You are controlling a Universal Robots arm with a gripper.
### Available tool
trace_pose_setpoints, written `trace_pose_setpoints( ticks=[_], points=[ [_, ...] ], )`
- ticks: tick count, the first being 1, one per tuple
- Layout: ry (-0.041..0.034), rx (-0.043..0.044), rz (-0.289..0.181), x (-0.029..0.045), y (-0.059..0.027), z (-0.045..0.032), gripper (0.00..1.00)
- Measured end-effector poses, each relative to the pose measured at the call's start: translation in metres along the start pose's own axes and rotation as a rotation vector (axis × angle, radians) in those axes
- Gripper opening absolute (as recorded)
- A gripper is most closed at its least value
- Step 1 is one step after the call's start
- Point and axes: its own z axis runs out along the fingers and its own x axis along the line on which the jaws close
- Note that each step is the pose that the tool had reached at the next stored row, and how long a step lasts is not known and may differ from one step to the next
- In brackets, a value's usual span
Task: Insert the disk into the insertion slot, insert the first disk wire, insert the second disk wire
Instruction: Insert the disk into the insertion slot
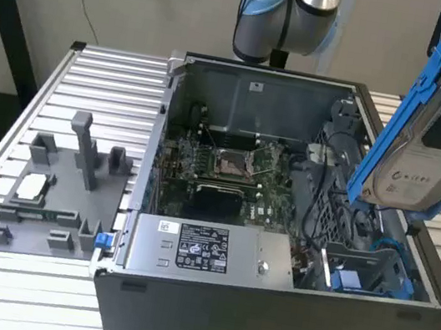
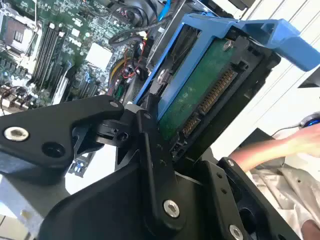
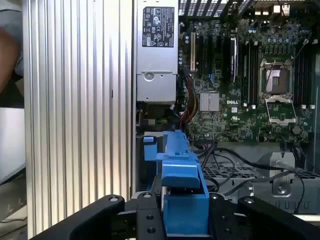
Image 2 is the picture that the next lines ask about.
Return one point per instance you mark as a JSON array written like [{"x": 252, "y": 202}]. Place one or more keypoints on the hard disk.
[{"x": 190, "y": 95}]

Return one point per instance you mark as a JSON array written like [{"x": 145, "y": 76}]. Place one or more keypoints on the person's bare hand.
[{"x": 307, "y": 141}]

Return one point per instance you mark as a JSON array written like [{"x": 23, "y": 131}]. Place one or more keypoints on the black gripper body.
[{"x": 107, "y": 210}]

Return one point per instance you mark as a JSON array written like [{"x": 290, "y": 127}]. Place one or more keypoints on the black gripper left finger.
[{"x": 37, "y": 130}]

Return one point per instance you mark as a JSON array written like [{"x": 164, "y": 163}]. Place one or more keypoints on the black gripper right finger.
[{"x": 220, "y": 195}]

